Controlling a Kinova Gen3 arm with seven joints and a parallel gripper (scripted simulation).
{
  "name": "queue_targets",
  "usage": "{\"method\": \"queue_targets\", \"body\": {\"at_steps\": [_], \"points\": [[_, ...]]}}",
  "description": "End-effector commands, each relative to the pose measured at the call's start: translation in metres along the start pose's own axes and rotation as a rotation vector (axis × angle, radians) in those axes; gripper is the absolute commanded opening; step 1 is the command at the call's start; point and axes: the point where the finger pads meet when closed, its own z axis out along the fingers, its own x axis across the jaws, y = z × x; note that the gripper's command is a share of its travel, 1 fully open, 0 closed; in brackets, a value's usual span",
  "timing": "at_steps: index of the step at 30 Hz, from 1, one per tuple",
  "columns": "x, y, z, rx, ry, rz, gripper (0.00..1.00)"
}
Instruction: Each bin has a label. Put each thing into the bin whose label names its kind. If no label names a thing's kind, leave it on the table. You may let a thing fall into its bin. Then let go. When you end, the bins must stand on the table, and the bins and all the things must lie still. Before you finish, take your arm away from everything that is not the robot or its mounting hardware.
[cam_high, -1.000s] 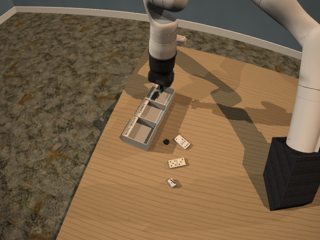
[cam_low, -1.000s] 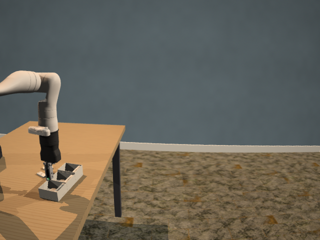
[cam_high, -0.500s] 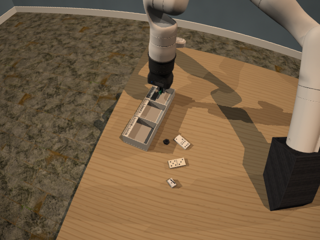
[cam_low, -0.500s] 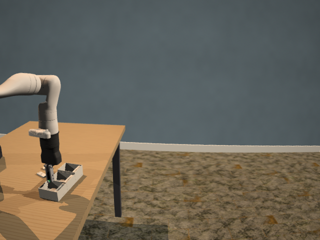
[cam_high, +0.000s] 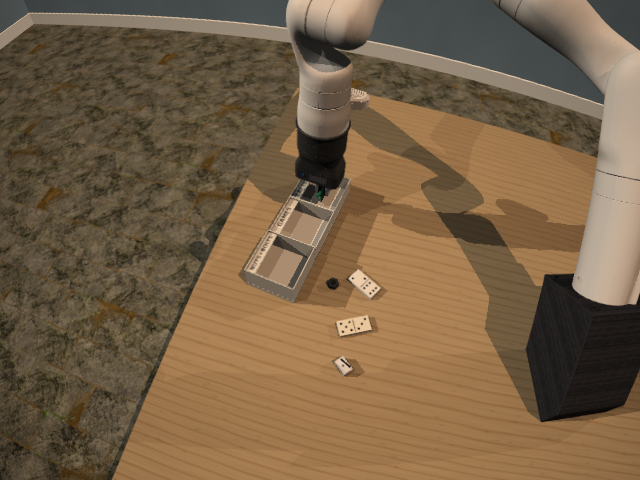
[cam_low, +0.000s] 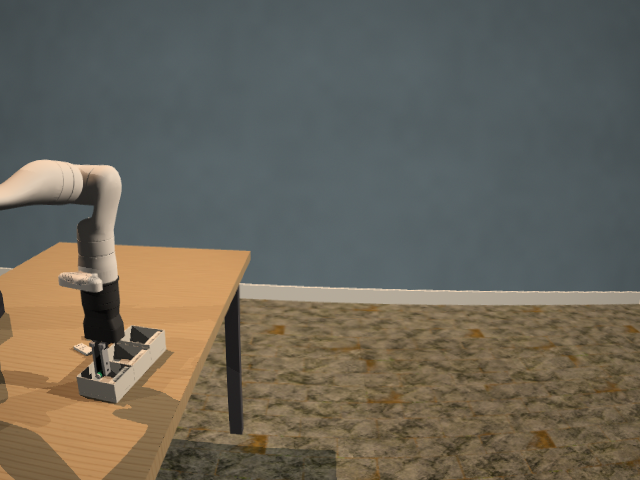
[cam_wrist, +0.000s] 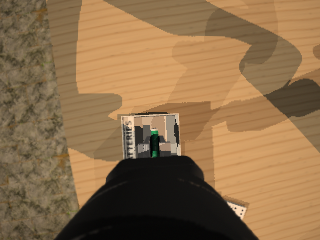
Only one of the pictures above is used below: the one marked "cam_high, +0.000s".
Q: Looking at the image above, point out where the grey three-compartment bin rack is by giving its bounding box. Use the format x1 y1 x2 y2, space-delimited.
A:
244 177 351 303

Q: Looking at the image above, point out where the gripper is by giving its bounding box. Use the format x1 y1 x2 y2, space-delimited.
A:
295 88 370 196

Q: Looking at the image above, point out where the white domino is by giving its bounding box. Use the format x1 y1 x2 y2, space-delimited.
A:
336 315 372 337
348 269 381 299

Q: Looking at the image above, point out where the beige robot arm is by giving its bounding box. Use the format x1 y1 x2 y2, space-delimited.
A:
286 0 640 306

